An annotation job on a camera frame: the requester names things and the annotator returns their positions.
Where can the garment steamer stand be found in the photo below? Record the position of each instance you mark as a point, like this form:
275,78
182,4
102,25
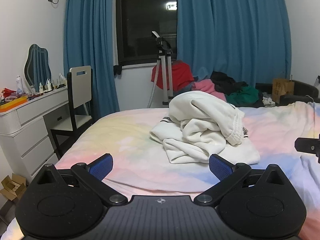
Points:
163,67

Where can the wavy-edged vanity mirror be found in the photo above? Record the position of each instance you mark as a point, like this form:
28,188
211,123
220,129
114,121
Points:
37,67

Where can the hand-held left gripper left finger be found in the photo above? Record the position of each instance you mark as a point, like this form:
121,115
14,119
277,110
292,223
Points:
101,167

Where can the blue curtain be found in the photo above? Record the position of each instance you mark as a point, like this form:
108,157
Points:
232,30
87,42

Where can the cardboard box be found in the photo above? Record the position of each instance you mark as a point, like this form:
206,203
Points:
12,187

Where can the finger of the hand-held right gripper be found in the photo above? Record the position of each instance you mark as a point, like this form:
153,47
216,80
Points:
306,145

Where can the black cloth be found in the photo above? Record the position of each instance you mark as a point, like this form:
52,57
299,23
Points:
225,81

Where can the orange tray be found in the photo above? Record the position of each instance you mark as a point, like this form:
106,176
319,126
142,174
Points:
13,103

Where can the dark armchair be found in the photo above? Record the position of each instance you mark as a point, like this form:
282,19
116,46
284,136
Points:
302,90

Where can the pastel rainbow bed cover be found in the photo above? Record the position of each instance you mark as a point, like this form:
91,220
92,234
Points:
130,142

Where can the white cotton garment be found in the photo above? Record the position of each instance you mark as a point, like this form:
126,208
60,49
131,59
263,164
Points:
200,135

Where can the green cloth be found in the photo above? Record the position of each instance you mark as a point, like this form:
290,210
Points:
243,95

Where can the red cloth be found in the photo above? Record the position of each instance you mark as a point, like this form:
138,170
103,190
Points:
181,76

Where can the pink cloth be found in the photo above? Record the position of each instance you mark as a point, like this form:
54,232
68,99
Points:
207,87

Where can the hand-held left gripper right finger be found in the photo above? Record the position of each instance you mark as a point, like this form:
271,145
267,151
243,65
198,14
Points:
220,167

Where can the black and white chair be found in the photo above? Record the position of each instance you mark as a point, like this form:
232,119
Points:
80,87

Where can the small cosmetic bottle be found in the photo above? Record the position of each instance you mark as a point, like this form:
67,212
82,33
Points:
40,88

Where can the dark window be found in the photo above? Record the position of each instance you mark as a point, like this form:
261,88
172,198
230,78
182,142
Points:
145,30

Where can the brown paper bag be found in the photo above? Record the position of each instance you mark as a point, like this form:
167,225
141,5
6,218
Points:
282,90

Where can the white dressing table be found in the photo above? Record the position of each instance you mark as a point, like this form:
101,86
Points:
27,130

